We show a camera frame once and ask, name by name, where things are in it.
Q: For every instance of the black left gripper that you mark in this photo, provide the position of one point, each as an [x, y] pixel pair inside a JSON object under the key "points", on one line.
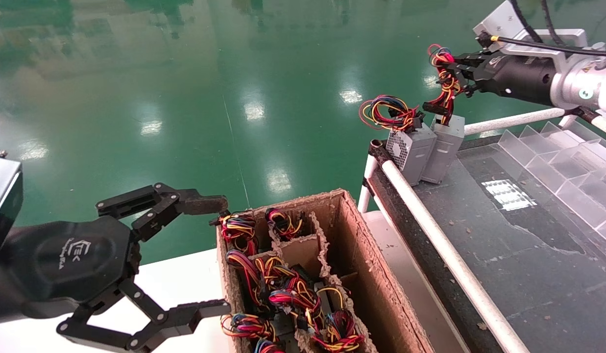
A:
{"points": [[62, 260]]}

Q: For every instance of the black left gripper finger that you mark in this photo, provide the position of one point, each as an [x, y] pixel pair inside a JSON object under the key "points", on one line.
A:
{"points": [[202, 204]]}

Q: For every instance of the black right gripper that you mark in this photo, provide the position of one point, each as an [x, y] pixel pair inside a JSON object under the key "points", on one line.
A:
{"points": [[521, 78]]}

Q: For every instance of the grey power supply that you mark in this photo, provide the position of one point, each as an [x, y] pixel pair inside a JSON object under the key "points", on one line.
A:
{"points": [[415, 152], [445, 152]]}

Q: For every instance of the grey power supply, mesh side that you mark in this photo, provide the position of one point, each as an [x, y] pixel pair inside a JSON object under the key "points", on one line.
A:
{"points": [[415, 152]]}

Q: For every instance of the black pipe connector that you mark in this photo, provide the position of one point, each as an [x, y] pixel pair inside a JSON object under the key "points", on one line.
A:
{"points": [[584, 115], [378, 149]]}

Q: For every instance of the clear acrylic divider organizer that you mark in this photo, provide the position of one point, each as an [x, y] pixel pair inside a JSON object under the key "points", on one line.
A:
{"points": [[552, 162]]}

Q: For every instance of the brown cardboard divider box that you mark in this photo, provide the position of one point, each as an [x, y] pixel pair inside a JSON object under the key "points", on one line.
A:
{"points": [[371, 274]]}

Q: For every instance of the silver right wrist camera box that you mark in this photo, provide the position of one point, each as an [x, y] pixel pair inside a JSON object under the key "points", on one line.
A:
{"points": [[498, 22]]}

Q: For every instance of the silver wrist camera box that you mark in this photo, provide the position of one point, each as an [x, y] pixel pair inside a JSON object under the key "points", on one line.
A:
{"points": [[1, 206], [498, 22]]}

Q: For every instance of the short white frame pipe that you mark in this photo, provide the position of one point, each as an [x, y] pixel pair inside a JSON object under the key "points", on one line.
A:
{"points": [[369, 171]]}

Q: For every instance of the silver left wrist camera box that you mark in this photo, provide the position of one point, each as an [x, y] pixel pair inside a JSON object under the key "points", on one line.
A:
{"points": [[1, 206]]}

